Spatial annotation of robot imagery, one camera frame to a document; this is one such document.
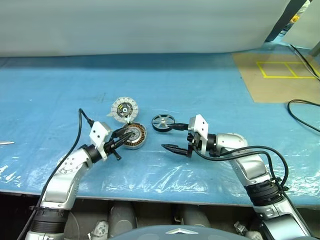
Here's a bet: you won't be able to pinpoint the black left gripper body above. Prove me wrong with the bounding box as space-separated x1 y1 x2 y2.
103 136 123 161

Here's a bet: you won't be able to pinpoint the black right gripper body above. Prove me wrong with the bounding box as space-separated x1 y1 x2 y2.
186 131 201 158

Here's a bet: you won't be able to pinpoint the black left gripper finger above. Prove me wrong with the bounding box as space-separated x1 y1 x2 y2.
113 134 136 150
111 128 134 141

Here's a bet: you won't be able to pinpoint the copper wound motor housing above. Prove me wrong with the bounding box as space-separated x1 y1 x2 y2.
119 121 148 151

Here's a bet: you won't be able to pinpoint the black spoked rotor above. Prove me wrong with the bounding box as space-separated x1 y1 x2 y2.
151 113 176 134

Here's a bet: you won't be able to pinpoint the round silver motor lid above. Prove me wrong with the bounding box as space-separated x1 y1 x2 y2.
109 96 140 125

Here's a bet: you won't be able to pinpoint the blue plastic table sheet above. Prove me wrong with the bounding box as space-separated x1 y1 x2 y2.
0 41 320 207

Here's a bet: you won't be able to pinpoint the dark grey rounded shape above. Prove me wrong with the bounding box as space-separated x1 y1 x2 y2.
178 204 211 229
108 202 137 237

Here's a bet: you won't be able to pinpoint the grey robot torso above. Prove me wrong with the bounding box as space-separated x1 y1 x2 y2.
107 224 219 240

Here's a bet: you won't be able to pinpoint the brown cardboard sheet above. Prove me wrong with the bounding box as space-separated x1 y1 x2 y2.
231 51 320 104

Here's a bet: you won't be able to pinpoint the yellow tape rectangle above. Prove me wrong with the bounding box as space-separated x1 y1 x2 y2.
256 61 319 79

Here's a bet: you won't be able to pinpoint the white backdrop board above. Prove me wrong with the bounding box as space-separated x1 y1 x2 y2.
0 0 293 58

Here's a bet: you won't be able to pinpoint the white side panel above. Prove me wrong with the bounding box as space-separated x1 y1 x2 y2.
282 0 320 50

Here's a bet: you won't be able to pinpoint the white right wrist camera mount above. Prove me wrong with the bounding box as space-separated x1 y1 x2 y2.
187 114 210 155

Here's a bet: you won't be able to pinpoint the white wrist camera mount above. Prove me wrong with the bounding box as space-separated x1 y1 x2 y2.
89 121 113 161
187 114 210 155

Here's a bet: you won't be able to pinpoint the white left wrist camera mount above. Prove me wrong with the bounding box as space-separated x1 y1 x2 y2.
89 121 113 161

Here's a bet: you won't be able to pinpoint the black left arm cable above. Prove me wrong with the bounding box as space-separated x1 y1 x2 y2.
17 108 95 240

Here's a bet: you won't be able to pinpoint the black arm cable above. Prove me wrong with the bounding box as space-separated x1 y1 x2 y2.
194 145 290 191
17 108 95 240

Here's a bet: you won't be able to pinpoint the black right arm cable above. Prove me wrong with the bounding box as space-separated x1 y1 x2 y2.
194 145 290 191

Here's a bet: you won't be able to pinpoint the small white bracket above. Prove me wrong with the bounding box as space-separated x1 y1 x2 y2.
90 219 109 240
233 221 263 240

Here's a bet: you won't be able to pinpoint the black looped table cable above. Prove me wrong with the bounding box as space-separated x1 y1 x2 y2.
286 99 320 134

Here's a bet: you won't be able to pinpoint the thin black and white cables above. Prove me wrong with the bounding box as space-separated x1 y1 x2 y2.
289 44 320 81

